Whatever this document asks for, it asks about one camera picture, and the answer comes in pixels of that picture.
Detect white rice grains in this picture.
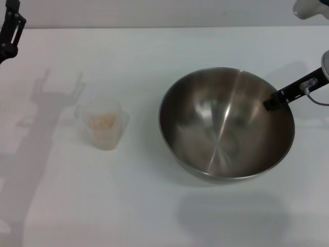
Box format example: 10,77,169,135
88,113,118,149

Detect grey right wrist cable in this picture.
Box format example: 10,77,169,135
302,79,329,106

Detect stainless steel mixing bowl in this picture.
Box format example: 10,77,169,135
158,67,296,184

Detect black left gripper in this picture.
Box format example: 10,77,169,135
0,0,27,65

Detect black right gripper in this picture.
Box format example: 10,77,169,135
263,67,329,112

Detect clear plastic measuring cup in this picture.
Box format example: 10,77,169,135
74,99,131,151

